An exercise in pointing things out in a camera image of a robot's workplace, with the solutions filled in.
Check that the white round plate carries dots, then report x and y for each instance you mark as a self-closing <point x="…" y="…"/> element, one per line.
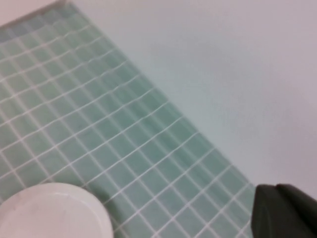
<point x="49" y="213"/>

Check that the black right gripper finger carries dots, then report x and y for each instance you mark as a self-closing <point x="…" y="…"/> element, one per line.
<point x="284" y="215"/>

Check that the green checkered tablecloth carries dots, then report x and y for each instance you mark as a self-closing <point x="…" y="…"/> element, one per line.
<point x="86" y="111"/>

